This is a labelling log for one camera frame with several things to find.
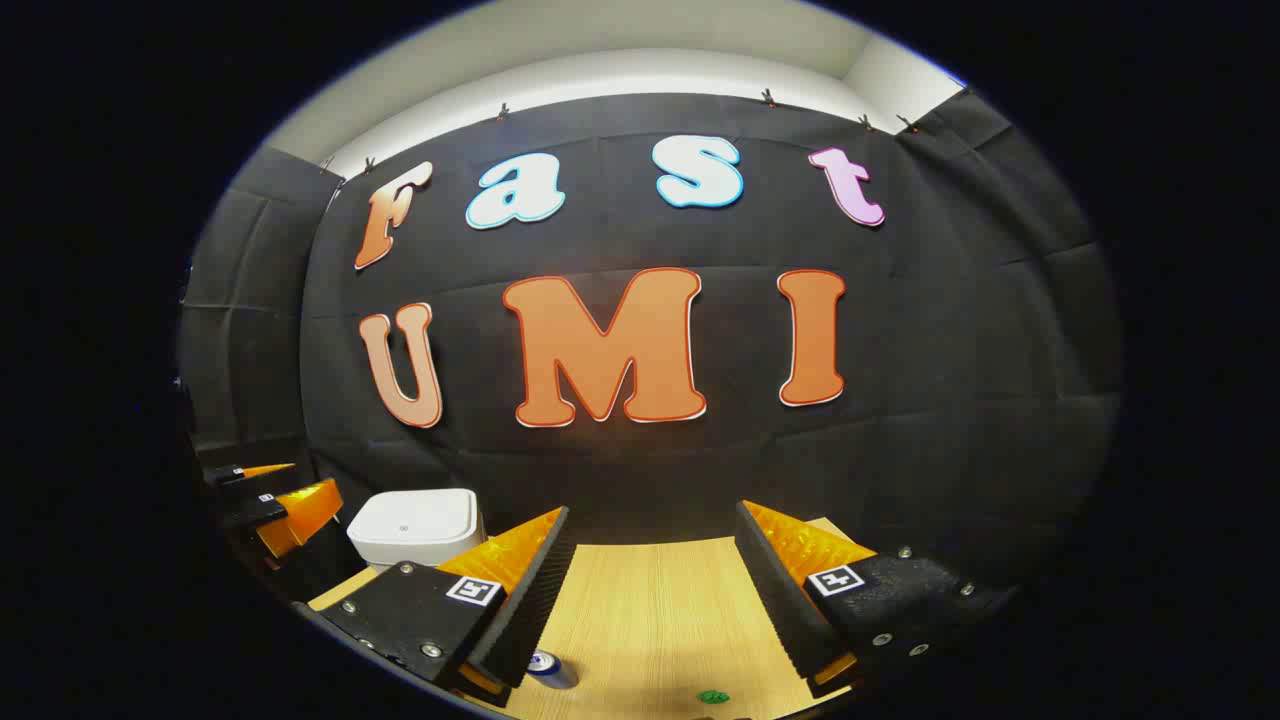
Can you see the green paper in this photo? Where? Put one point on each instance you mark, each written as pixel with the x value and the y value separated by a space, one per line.
pixel 713 697

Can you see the black backdrop cloth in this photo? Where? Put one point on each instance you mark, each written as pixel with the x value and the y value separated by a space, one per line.
pixel 950 400

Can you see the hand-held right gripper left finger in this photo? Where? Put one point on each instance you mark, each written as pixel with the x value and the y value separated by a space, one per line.
pixel 530 610

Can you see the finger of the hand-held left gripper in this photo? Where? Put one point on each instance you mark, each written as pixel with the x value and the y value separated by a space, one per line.
pixel 240 472
pixel 300 515

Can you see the white desktop garbage bin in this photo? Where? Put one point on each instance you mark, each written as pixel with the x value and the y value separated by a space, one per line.
pixel 415 530

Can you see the wooden desktop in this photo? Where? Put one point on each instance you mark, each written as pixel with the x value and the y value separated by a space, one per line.
pixel 650 620

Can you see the blue pop can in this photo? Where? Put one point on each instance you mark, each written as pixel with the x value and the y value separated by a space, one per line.
pixel 552 668

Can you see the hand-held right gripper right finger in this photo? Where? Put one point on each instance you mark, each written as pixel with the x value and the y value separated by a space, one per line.
pixel 780 600

